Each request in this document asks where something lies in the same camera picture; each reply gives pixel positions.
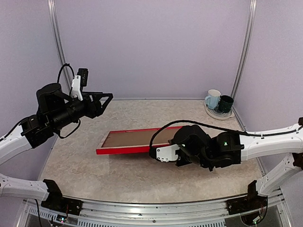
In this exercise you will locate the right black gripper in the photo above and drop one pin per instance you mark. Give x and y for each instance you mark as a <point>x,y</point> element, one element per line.
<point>171,141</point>

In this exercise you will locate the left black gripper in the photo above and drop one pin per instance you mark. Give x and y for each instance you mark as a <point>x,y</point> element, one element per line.
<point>96,109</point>

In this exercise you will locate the wooden red picture frame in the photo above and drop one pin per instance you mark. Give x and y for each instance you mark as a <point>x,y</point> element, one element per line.
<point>126,150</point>

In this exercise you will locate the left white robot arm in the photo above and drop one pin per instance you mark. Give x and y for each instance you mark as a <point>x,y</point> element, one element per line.
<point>25,135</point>

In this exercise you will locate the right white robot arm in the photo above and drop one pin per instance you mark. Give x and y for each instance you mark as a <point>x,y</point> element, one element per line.
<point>233,147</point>

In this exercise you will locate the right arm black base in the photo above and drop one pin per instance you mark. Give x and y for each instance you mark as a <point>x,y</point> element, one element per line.
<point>252,201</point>

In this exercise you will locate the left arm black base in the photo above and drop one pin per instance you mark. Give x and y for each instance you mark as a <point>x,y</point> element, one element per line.
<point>57,202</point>

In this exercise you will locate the white coaster plate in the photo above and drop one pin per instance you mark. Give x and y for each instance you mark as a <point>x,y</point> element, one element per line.
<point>214,113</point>

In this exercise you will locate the light blue mug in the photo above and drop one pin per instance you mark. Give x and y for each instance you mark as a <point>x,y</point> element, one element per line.
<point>212,99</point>

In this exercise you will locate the dark green mug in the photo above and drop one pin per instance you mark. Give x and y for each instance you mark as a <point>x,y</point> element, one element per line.
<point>225,104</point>

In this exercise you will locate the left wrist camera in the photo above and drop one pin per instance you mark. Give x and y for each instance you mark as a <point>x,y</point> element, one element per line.
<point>78,83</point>

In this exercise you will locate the aluminium front rail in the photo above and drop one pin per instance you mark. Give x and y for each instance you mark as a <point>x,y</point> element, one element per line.
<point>209,213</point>

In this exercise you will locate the left aluminium corner post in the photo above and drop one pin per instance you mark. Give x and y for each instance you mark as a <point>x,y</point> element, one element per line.
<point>67,71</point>

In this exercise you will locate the aluminium corner post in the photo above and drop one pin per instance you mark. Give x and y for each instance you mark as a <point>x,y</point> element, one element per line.
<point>67,71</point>
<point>245,47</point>

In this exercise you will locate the right aluminium corner post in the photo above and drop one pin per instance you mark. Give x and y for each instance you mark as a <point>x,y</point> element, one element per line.
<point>245,47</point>

